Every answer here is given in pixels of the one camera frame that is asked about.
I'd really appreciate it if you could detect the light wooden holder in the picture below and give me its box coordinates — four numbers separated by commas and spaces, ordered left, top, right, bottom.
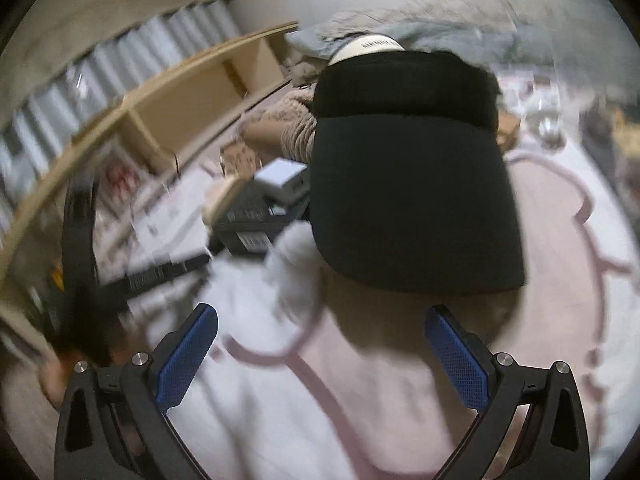
205, 176, 246, 226

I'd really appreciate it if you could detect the cardboard tube with twine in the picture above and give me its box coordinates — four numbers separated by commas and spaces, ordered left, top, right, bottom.
240, 105, 319, 166

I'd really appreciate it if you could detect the black product box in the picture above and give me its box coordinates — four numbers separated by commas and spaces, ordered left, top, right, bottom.
212, 180, 311, 256

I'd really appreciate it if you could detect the person's left hand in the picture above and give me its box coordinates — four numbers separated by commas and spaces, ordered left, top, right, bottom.
39, 357, 76, 408

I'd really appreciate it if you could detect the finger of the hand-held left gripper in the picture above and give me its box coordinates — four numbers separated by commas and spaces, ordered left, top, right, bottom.
62, 175, 98, 306
117, 255, 213, 306

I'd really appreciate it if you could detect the grey blue duvet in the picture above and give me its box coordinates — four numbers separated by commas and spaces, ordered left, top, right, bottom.
285, 10, 566, 68

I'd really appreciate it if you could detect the white sun visor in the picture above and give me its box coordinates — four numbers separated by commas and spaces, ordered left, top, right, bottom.
327, 32, 406, 66

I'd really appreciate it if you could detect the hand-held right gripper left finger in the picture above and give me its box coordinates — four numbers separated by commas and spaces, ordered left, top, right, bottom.
54, 302, 220, 480

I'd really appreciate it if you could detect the wooden shelf unit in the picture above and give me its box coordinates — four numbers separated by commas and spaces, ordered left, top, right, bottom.
0, 20, 301, 311

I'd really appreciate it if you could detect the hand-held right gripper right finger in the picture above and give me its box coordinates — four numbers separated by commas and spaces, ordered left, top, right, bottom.
425, 304, 591, 480

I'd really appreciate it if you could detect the white power adapter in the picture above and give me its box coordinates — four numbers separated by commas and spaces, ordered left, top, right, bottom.
254, 157, 308, 206

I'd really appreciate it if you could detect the black fabric pouch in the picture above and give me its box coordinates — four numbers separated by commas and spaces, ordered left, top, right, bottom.
312, 50, 501, 128

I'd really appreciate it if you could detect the clear plastic storage bin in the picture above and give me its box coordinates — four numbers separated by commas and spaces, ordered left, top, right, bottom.
505, 35, 640, 221

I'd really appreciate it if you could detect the clear doll display case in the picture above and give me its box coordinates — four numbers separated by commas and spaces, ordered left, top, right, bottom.
95, 145, 146, 211

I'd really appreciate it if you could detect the perforated wooden card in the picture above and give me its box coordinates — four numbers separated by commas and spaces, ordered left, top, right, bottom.
220, 142, 261, 176

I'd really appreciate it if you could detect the black sun visor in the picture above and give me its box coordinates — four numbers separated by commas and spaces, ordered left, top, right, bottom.
307, 112, 526, 296

